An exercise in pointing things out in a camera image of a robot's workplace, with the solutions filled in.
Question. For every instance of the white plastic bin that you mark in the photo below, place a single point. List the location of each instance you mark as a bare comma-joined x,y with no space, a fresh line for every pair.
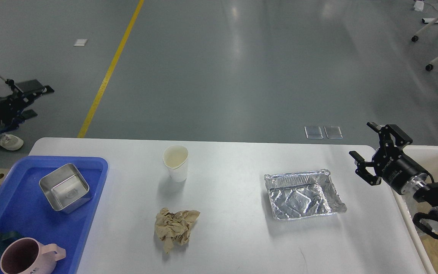
426,246

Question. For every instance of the left clear floor plate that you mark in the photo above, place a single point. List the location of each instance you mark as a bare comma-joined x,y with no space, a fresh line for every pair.
313,132

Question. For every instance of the clear floor plate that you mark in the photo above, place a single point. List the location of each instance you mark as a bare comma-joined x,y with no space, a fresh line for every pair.
333,132
313,132

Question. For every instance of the aluminium foil tray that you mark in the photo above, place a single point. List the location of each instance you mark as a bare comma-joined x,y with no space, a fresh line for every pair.
300,195

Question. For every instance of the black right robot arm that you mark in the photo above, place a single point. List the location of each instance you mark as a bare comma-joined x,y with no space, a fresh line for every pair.
423,191

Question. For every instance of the stainless steel rectangular container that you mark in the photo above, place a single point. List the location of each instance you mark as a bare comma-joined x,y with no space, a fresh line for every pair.
65,189

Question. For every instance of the white paper cup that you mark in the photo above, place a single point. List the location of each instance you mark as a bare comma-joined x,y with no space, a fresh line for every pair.
175,158

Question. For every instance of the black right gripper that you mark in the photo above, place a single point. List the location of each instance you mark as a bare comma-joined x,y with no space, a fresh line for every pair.
390,163

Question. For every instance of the white paper on floor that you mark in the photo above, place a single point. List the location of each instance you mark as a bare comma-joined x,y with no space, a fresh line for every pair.
80,42

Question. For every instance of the white sneaker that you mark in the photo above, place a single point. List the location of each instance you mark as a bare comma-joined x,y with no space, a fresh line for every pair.
10,142

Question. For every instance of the crumpled brown paper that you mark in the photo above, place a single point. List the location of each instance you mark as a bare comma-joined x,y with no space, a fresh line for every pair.
174,228

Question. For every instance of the blue plastic tray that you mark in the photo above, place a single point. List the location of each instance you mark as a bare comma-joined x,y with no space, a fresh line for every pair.
24,208

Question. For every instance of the pink ceramic mug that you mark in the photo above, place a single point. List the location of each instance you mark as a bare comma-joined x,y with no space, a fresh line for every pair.
29,256

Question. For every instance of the right clear floor plate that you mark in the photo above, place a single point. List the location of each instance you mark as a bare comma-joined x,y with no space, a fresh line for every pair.
333,132

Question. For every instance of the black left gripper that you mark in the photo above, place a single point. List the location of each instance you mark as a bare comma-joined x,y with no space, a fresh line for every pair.
23,95

